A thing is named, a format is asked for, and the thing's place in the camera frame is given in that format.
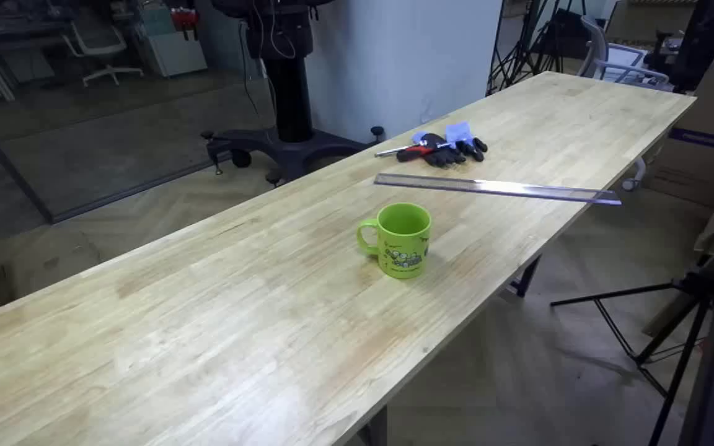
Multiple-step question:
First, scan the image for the green printed mug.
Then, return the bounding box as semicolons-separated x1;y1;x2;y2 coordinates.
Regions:
355;201;433;282

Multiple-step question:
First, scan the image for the long metal ruler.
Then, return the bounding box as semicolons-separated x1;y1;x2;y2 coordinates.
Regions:
372;170;624;208

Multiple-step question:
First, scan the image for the black table leg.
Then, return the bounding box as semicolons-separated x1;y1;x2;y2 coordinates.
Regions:
511;254;542;300
355;405;388;446

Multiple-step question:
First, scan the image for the white office cabinet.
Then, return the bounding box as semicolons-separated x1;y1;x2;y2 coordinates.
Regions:
128;7;211;81

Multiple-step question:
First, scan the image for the black folded tripod stand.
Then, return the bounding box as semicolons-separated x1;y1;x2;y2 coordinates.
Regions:
485;0;595;93

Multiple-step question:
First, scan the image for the white office chair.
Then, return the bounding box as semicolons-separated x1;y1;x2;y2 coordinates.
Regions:
61;14;145;90

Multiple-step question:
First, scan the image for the large cardboard box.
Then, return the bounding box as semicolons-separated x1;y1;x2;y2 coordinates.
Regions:
642;35;714;211

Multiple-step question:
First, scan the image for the red black handled screwdriver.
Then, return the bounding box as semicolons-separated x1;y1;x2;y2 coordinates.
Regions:
373;142;450;163

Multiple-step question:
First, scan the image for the black wheeled robot pedestal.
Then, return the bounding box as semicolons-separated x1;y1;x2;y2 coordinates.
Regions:
201;47;388;186

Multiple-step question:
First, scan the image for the grey metal frame chair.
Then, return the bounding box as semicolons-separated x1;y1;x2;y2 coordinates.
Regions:
576;14;674;91

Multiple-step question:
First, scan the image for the black camera tripod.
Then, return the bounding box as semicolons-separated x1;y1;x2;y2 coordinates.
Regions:
550;237;714;446

